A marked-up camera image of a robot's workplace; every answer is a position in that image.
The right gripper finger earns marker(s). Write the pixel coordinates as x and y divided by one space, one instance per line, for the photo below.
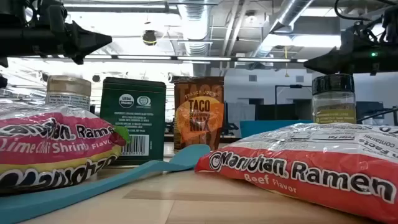
329 62

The jar with tan lid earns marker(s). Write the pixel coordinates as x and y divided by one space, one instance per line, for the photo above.
68 90

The dark green pepper tin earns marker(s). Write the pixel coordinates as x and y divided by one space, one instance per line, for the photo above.
133 124

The red beef ramen pack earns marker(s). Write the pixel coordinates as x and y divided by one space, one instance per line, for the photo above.
295 168

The taco seasoning mix packet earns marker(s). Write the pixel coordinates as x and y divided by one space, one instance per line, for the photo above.
199 115

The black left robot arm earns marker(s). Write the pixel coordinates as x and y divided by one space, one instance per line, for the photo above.
15 37

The dark blue computer monitor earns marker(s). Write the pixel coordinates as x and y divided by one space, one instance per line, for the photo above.
370 105

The black ceiling device yellow band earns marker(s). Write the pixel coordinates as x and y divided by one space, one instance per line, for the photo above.
149 37

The pink lime shrimp ramen pack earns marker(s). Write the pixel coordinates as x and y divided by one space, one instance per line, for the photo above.
46 146

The blue condiment bin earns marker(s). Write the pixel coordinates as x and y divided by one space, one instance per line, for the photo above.
264 127

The hanging linear light strip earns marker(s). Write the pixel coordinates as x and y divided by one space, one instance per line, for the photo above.
202 58

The black metal rig frame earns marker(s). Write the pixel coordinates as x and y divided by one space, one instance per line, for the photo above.
295 86

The black aluminium table frame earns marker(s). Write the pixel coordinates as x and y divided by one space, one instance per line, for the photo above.
379 113

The slanted silver spiral duct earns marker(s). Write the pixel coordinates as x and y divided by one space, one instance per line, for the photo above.
292 12

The wide silver spiral duct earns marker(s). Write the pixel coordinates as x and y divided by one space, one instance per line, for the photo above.
196 21

